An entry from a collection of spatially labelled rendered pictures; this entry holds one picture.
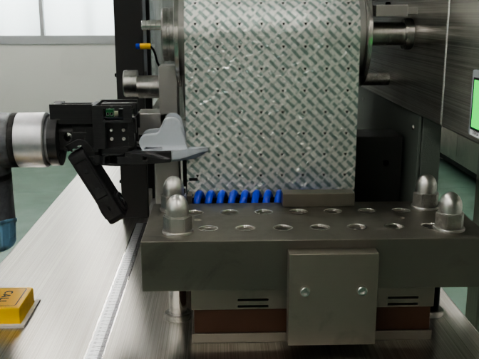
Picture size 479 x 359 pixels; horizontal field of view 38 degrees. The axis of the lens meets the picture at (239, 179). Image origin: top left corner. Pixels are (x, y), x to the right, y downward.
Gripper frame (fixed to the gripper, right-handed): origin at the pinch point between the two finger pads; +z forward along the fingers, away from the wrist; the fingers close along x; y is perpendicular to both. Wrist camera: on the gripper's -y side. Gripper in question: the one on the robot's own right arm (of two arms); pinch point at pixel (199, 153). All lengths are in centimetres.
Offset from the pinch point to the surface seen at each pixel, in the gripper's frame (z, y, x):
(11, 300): -23.8, -16.6, -11.1
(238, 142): 5.4, 1.5, -0.3
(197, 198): -0.2, -5.4, -3.6
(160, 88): -5.7, 8.2, 7.1
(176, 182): -2.7, -2.2, -7.9
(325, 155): 17.5, -0.4, -0.2
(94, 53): -110, -16, 556
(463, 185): 191, -109, 412
